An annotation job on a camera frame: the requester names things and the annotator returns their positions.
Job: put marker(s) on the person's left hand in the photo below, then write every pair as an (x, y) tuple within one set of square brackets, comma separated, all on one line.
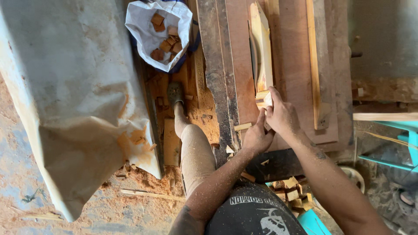
[(256, 138)]

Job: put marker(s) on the person's right hand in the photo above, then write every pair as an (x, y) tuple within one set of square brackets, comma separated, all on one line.
[(284, 117)]

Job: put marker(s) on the small pale wooden block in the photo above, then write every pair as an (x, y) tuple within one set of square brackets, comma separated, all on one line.
[(264, 98)]

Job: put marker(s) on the rectangular wood offcut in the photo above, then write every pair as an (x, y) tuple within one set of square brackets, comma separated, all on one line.
[(242, 126)]

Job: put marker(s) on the tiny wood chip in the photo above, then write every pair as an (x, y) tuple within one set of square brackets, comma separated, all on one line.
[(264, 162)]

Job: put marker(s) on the triangular wood offcut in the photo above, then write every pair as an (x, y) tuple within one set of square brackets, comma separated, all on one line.
[(229, 149)]

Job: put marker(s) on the brown wood offcut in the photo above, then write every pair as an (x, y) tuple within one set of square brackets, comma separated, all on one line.
[(248, 176)]

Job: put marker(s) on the wooden saw bench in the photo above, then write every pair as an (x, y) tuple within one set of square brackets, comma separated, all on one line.
[(294, 65)]

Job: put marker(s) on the long wooden fence strip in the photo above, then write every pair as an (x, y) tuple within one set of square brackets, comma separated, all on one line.
[(314, 65)]

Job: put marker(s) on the beige shorts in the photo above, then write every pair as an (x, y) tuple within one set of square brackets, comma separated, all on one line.
[(196, 156)]

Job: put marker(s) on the circular saw blade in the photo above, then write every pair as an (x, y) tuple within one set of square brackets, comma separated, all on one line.
[(253, 58)]

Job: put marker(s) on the pile of pale wood offcuts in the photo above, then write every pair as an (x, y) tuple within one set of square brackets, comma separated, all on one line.
[(294, 195)]

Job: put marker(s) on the pale wooden blade guard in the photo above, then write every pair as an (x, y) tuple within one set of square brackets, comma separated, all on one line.
[(263, 49)]

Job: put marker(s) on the black printed t-shirt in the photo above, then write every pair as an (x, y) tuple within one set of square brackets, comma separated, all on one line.
[(251, 212)]

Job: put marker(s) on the person's left leg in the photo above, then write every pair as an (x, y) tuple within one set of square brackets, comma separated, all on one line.
[(180, 119)]

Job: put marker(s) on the white pulley wheel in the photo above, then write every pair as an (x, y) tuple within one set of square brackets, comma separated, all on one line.
[(356, 176)]

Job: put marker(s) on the grey clog shoe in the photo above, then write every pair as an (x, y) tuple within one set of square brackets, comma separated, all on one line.
[(175, 93)]

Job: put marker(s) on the pale wooden batten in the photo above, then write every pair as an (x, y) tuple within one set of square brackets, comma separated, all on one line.
[(385, 116)]

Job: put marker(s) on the thin wooden stick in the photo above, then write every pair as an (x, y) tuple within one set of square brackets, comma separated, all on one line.
[(150, 194)]

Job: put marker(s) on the heap of brown wood blocks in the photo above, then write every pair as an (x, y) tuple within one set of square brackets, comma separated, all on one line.
[(168, 40)]

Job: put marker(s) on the white woven sack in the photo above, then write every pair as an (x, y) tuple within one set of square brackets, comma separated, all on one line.
[(147, 36)]

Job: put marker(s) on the large white tarpaulin cover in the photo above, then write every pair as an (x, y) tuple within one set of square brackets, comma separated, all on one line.
[(71, 98)]

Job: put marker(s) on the thin wood sliver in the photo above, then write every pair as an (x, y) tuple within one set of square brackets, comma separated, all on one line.
[(44, 216)]

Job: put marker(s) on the teal metal frame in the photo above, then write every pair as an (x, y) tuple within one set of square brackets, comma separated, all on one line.
[(411, 140)]

